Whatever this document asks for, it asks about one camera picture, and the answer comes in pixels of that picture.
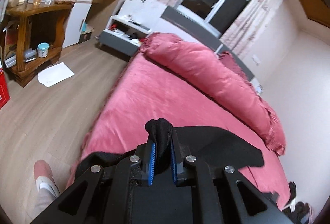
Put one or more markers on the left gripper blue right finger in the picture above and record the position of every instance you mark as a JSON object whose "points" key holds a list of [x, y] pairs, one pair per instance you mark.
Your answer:
{"points": [[177, 161]]}

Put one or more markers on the pink folded duvet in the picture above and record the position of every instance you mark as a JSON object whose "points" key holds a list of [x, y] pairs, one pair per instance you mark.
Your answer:
{"points": [[200, 67]]}

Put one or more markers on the pink ruffled pillow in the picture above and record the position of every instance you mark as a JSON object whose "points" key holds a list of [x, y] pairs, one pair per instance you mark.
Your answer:
{"points": [[229, 62]]}

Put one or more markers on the grey white headboard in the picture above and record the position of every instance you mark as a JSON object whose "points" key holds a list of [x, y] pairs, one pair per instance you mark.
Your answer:
{"points": [[162, 18]]}

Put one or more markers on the round pink bed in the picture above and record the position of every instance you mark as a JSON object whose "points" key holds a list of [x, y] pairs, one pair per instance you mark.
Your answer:
{"points": [[146, 91]]}

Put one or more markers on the wall socket right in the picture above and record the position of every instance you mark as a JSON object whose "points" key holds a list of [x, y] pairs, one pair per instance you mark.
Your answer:
{"points": [[256, 59]]}

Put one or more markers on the white wooden cabinet desk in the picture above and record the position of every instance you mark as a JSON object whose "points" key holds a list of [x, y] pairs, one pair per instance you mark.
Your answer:
{"points": [[87, 18]]}

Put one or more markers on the white paper sheet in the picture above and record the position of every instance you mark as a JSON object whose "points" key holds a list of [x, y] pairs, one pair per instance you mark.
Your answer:
{"points": [[54, 74]]}

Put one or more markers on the wooden side table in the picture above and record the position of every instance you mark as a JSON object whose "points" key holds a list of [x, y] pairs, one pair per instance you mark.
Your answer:
{"points": [[37, 24]]}

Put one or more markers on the light blue lidded jar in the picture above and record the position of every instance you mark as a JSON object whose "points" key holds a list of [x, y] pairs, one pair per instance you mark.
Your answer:
{"points": [[43, 49]]}

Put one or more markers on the black pants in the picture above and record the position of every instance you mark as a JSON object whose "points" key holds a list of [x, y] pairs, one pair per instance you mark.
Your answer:
{"points": [[215, 147]]}

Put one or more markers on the red cardboard box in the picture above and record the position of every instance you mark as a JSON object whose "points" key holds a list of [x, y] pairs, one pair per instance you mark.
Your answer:
{"points": [[4, 94]]}

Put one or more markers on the white grey nightstand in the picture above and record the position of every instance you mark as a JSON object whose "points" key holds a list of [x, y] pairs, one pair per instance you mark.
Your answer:
{"points": [[124, 35]]}

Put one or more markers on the right floral curtain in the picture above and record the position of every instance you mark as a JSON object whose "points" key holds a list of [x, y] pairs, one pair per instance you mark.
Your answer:
{"points": [[249, 25]]}

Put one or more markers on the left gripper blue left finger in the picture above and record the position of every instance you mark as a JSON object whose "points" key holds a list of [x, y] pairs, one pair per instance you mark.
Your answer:
{"points": [[148, 163]]}

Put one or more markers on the person's foot pink slipper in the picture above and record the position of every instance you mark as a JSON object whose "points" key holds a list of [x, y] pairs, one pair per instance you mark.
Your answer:
{"points": [[44, 178]]}

